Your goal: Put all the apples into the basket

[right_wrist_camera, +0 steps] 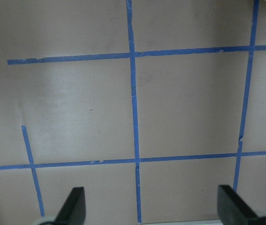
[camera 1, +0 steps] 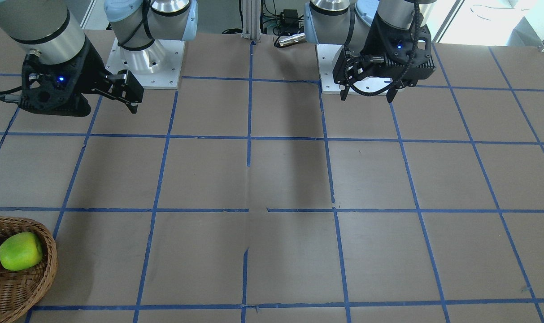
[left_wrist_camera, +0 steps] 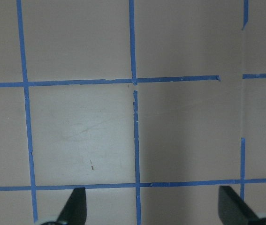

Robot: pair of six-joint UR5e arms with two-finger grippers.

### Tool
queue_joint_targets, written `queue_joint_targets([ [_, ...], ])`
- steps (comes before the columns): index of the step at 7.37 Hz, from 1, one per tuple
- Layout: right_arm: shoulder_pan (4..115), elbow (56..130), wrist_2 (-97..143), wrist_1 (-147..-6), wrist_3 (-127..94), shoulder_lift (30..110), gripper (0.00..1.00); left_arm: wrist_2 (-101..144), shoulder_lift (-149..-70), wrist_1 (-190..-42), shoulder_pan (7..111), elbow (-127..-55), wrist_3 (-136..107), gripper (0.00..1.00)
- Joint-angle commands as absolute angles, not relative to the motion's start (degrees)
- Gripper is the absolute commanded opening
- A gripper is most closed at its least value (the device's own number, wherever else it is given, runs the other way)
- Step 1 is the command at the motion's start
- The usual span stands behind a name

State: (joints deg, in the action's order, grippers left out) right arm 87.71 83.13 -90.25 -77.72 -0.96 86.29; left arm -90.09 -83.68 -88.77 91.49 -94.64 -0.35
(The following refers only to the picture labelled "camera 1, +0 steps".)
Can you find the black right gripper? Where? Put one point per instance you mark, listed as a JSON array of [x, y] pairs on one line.
[[89, 64]]

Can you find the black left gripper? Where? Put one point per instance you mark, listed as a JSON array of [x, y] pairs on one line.
[[374, 39]]

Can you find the green apple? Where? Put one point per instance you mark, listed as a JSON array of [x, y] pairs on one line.
[[21, 251]]

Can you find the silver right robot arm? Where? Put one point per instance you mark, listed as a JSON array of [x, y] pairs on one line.
[[47, 27]]

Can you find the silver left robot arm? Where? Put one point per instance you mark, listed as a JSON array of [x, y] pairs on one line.
[[335, 22]]

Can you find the wicker basket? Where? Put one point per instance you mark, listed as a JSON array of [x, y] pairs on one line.
[[21, 290]]

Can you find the aluminium frame post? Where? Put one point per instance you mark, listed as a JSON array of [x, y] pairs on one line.
[[251, 13]]

